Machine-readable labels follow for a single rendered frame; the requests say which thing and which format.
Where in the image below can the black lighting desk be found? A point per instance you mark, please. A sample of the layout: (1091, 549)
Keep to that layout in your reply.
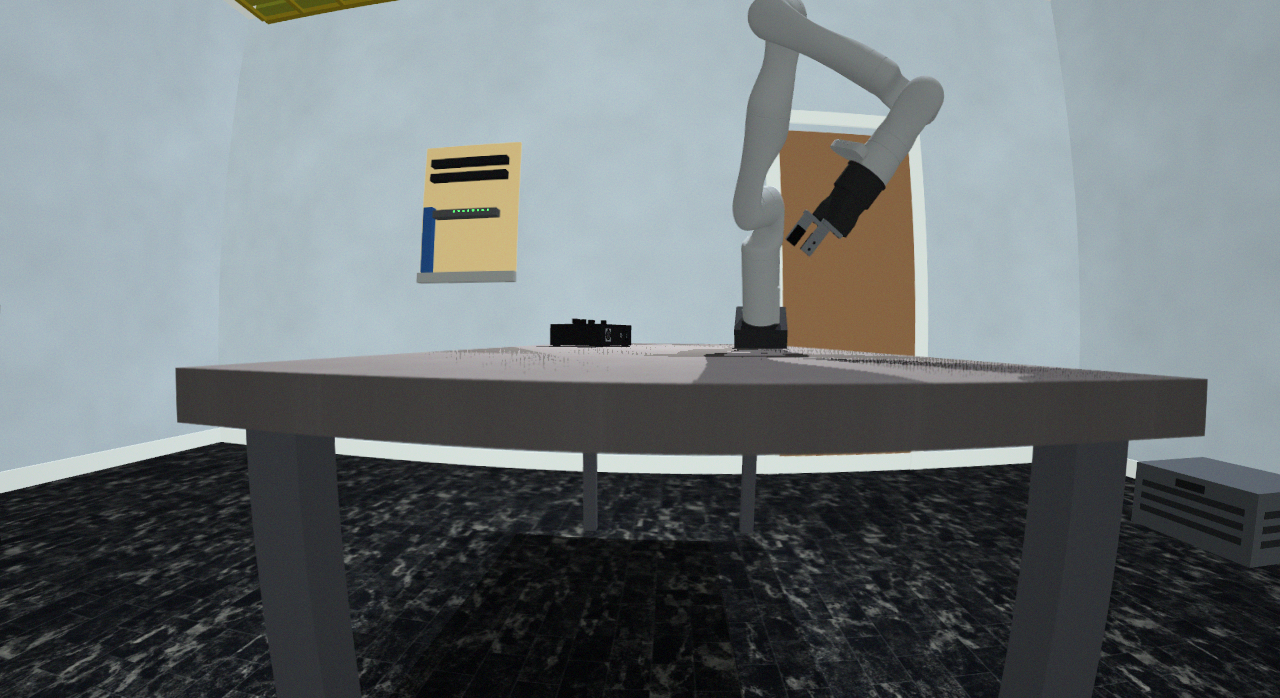
(581, 334)

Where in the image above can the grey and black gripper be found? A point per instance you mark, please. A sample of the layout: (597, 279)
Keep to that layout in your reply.
(855, 190)

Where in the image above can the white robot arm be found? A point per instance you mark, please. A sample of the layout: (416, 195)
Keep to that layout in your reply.
(781, 24)

